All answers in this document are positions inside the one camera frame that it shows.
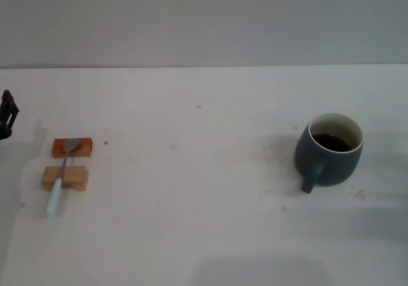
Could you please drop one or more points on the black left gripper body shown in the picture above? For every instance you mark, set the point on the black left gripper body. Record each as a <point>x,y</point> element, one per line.
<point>7,107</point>

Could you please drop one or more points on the light wooden notched block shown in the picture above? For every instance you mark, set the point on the light wooden notched block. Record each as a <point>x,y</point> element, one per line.
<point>76,176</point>

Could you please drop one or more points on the reddish brown wooden block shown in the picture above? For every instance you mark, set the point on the reddish brown wooden block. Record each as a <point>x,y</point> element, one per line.
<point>86,149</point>

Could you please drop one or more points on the dark coffee liquid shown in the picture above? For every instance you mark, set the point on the dark coffee liquid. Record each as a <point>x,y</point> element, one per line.
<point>331,142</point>

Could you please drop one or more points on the grey ceramic cup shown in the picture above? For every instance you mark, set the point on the grey ceramic cup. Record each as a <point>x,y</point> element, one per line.
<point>334,169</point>

